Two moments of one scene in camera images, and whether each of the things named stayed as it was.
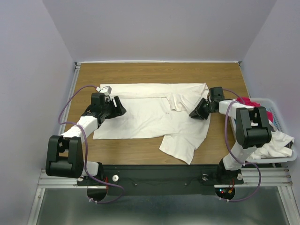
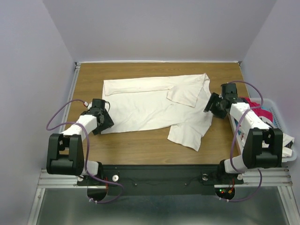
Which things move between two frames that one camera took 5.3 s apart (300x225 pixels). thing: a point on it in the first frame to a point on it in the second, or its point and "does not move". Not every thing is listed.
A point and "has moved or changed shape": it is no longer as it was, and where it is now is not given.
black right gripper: (198, 113) to (213, 98)
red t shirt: (247, 102) does not move
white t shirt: (159, 111) has moved or changed shape
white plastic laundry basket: (278, 121) does not move
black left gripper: (117, 110) to (108, 123)
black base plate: (191, 180) does not move
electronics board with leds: (226, 192) does not move
